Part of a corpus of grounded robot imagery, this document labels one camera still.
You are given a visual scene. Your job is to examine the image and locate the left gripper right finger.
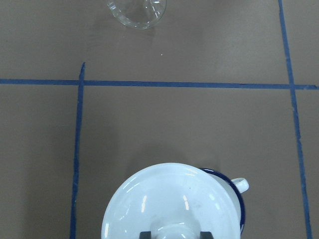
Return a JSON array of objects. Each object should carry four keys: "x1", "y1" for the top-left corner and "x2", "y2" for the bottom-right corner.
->
[{"x1": 199, "y1": 232, "x2": 213, "y2": 239}]

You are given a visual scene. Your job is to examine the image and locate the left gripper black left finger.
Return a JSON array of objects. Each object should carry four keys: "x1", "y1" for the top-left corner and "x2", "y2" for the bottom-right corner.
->
[{"x1": 139, "y1": 231, "x2": 152, "y2": 239}]

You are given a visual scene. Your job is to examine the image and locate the white cup lid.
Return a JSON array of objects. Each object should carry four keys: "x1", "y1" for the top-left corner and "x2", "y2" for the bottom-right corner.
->
[{"x1": 101, "y1": 163, "x2": 241, "y2": 239}]

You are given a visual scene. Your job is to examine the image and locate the clear plastic funnel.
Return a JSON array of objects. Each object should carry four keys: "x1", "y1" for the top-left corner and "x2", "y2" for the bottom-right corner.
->
[{"x1": 107, "y1": 0, "x2": 167, "y2": 29}]

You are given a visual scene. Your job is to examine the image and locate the white enamel cup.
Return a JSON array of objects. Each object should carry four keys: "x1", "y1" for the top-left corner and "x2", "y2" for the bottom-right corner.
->
[{"x1": 200, "y1": 168, "x2": 249, "y2": 235}]

